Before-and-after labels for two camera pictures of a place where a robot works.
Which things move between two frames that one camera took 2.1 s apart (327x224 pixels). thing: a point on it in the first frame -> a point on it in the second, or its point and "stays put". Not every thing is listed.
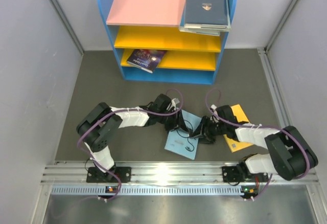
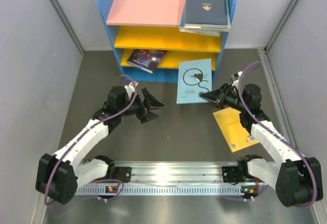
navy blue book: x=206 y=6 stays put
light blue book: x=179 y=142 -> x=194 y=76
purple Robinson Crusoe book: x=147 y=60 stays put
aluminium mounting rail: x=166 y=178 stays put
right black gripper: x=208 y=137 -> x=220 y=94
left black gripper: x=177 y=122 -> x=149 y=102
